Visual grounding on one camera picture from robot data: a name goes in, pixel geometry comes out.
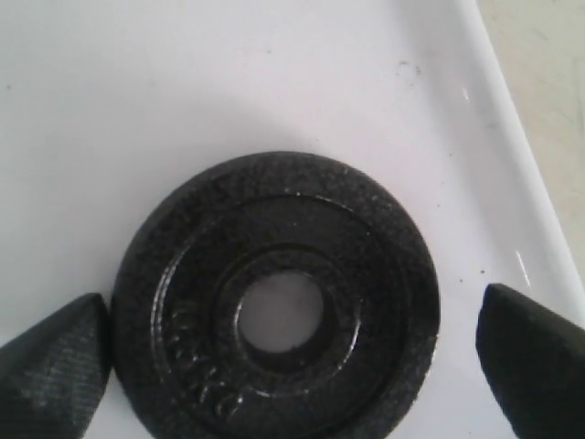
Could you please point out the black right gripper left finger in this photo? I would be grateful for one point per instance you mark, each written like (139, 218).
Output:
(54, 375)

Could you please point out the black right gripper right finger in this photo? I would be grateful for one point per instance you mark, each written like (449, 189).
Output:
(533, 361)

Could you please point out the black weight plate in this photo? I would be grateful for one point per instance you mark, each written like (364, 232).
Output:
(278, 295)

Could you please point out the white rectangular plastic tray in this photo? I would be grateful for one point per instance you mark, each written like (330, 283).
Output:
(107, 106)

